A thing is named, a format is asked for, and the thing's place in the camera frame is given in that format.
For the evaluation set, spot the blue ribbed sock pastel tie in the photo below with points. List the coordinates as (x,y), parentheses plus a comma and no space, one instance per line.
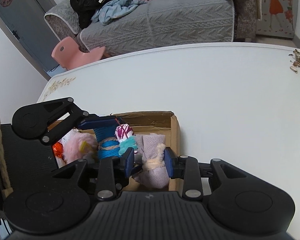
(108,145)

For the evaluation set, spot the light blue clothing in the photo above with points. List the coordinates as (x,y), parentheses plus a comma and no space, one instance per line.
(115,9)

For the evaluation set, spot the lilac cloth cream tie bundle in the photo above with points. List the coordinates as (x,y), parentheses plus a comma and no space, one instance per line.
(153,174)

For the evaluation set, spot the grey sofa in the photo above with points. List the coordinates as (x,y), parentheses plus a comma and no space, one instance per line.
(159,23)

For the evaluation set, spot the decorated cabinet girl sticker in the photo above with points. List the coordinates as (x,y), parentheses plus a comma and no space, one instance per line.
(277,18)

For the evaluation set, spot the orange plastic bundle in box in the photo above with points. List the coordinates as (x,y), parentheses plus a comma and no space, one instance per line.
(58,150)

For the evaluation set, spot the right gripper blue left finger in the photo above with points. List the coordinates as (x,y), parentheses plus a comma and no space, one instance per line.
(127,162)

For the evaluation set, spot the seed shell pile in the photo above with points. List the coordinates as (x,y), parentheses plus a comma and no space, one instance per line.
(295,61)

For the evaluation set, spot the pink plastic chair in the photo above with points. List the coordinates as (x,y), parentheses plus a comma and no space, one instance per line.
(69,56)

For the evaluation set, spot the brown cardboard box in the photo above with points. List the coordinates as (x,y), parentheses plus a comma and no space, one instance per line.
(151,131)

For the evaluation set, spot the grey door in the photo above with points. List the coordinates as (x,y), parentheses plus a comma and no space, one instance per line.
(25,21)

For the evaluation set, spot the magenta white sock teal tie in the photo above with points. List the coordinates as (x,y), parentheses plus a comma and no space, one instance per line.
(126,138)

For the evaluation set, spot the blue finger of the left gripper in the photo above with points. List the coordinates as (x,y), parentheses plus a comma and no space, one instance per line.
(94,121)

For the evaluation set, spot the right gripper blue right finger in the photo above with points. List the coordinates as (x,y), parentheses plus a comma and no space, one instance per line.
(171,162)

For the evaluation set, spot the pink fluffy pompom bundle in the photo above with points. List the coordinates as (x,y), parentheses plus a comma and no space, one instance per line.
(78,145)

